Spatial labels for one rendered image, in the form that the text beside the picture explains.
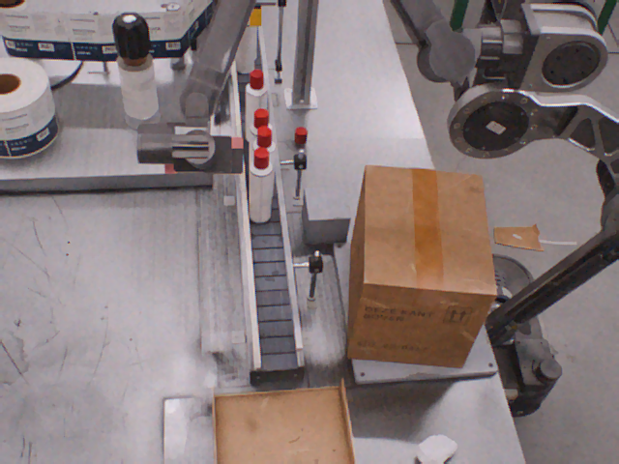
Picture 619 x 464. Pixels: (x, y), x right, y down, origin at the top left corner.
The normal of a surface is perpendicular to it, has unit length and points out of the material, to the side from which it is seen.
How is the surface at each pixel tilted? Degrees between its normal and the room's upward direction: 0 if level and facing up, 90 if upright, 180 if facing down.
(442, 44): 50
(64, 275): 0
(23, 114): 90
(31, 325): 0
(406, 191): 0
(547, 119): 90
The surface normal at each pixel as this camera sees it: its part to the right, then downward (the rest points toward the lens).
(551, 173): 0.07, -0.63
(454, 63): 0.06, 0.19
